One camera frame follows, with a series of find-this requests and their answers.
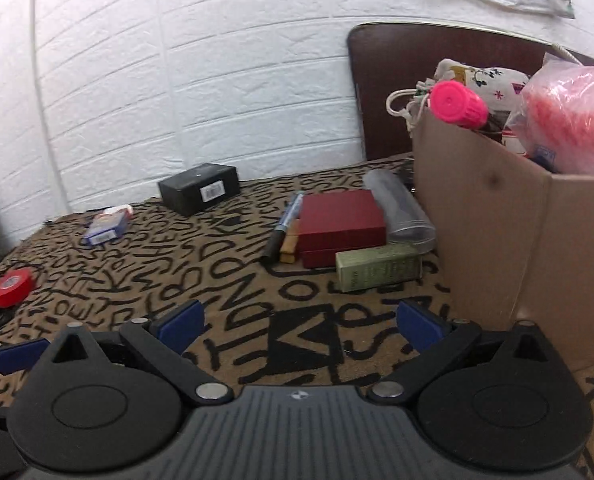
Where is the blue black marker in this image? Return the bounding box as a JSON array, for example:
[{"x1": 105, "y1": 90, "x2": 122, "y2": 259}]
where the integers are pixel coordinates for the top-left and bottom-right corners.
[{"x1": 259, "y1": 192, "x2": 306, "y2": 266}]

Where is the dark red gift box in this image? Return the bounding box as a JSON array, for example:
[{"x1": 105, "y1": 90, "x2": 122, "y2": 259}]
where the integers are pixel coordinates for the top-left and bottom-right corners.
[{"x1": 297, "y1": 190, "x2": 387, "y2": 269}]

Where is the pink cap black marker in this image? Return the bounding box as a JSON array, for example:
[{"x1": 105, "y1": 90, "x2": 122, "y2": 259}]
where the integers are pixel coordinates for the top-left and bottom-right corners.
[{"x1": 428, "y1": 80, "x2": 489, "y2": 130}]

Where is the red tape roll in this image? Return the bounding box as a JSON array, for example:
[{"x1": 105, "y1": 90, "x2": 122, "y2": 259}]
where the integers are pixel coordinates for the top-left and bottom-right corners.
[{"x1": 0, "y1": 268, "x2": 35, "y2": 309}]

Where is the small green box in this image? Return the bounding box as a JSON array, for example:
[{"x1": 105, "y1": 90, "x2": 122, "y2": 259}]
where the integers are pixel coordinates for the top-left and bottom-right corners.
[{"x1": 336, "y1": 243, "x2": 423, "y2": 292}]

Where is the clear plastic case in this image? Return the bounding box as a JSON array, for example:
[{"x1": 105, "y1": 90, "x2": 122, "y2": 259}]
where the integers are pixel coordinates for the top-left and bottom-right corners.
[{"x1": 363, "y1": 169, "x2": 436, "y2": 254}]

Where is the brown cardboard box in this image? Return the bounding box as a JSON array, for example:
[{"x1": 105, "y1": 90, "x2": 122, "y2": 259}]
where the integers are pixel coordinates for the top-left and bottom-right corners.
[{"x1": 413, "y1": 113, "x2": 594, "y2": 370}]

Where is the blue card box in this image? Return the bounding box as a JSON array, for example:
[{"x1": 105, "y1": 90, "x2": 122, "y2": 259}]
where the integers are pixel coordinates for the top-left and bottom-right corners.
[{"x1": 82, "y1": 204, "x2": 134, "y2": 247}]

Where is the black box with barcode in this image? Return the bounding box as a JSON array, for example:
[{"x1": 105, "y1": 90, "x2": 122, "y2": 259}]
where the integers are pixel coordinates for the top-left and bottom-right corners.
[{"x1": 157, "y1": 164, "x2": 241, "y2": 217}]

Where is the small wooden block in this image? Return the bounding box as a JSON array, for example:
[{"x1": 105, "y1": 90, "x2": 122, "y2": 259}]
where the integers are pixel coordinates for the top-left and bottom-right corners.
[{"x1": 280, "y1": 234, "x2": 298, "y2": 263}]

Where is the patterned tan black cloth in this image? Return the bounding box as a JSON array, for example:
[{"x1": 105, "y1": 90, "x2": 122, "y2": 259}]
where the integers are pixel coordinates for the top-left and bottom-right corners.
[{"x1": 0, "y1": 166, "x2": 594, "y2": 479}]

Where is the pink plastic bag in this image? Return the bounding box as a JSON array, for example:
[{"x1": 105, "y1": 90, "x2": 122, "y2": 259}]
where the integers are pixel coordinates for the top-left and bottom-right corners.
[{"x1": 506, "y1": 54, "x2": 594, "y2": 176}]

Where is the floral drawstring pouch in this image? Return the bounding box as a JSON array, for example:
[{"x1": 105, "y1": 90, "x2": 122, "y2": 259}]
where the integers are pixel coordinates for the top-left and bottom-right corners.
[{"x1": 385, "y1": 58, "x2": 530, "y2": 132}]

